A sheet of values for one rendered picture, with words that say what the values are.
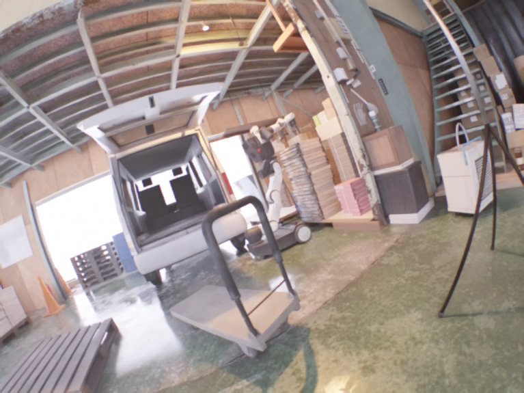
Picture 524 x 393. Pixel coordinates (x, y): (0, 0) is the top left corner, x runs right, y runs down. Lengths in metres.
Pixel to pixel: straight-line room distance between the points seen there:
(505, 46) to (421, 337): 5.15
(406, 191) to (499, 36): 4.25
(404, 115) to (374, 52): 0.84
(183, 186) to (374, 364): 4.32
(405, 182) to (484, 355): 1.55
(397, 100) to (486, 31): 3.32
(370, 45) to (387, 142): 1.43
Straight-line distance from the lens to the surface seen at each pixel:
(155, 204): 4.62
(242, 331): 1.09
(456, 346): 1.03
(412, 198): 2.11
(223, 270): 0.86
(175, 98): 1.90
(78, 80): 3.20
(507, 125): 3.25
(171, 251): 2.65
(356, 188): 2.53
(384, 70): 2.96
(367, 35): 3.12
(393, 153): 2.07
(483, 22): 5.60
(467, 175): 1.90
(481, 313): 1.16
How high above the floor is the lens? 0.80
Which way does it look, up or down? 3 degrees down
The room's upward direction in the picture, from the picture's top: 20 degrees counter-clockwise
